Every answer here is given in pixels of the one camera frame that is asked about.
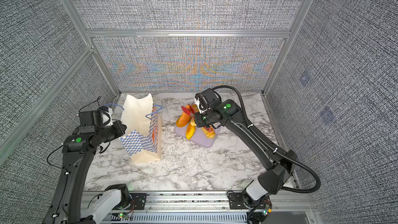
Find black corrugated cable conduit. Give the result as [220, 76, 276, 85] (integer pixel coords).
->
[211, 85, 321, 194]

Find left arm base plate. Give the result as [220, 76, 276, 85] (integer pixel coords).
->
[114, 193, 148, 211]

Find red kitchen tongs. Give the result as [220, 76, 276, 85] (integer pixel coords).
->
[181, 105, 215, 133]

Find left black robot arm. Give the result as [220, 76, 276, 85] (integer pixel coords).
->
[42, 120, 127, 224]

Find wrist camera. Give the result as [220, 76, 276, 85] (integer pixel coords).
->
[78, 106, 113, 128]
[194, 88, 222, 114]

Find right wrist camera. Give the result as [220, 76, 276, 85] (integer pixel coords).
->
[194, 88, 222, 114]

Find ridged yellow spiral bread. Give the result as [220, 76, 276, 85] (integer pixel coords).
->
[201, 128, 216, 139]

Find blue checkered paper bag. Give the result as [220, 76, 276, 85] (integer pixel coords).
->
[104, 94, 162, 164]

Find lilac plastic tray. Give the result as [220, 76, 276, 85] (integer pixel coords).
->
[174, 124, 222, 148]

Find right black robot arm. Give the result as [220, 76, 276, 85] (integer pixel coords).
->
[194, 99, 295, 208]

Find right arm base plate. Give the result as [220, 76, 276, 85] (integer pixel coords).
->
[227, 191, 249, 210]

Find long orange baguette bread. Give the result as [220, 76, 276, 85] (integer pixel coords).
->
[176, 112, 192, 128]

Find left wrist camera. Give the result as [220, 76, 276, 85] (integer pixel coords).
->
[78, 106, 113, 128]

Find aluminium front rail frame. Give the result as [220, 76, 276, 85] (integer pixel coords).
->
[52, 190, 324, 224]

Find dark orange oval bread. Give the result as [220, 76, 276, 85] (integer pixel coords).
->
[191, 104, 199, 113]

